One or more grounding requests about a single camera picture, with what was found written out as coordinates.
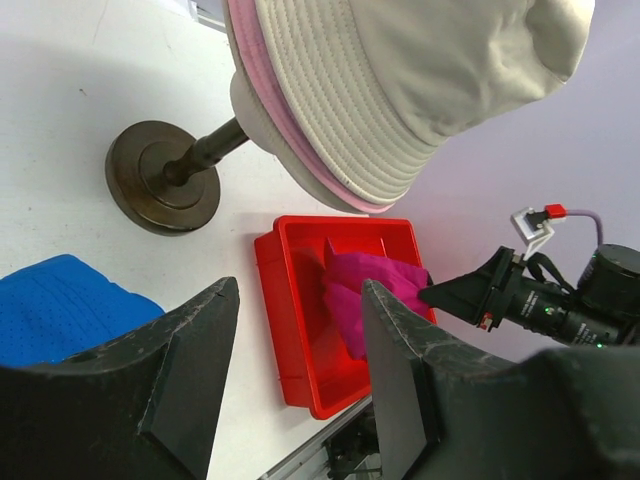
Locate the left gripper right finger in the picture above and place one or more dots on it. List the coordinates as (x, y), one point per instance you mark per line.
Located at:
(445, 409)

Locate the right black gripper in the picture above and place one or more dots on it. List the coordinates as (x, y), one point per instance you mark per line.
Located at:
(497, 290)

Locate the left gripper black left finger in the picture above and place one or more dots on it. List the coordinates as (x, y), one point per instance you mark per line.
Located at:
(142, 406)

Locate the beige bucket hat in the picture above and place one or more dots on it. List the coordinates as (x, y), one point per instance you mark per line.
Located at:
(376, 87)

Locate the pink bucket hat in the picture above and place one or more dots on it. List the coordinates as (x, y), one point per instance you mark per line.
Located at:
(280, 110)

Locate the red plastic tray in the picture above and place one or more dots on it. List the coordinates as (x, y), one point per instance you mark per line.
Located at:
(315, 369)

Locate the cream mannequin head stand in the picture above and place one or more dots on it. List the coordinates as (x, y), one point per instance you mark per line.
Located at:
(166, 181)

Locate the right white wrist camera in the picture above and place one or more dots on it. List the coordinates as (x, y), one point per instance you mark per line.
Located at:
(534, 228)

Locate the aluminium front rail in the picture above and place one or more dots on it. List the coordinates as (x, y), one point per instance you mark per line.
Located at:
(346, 448)

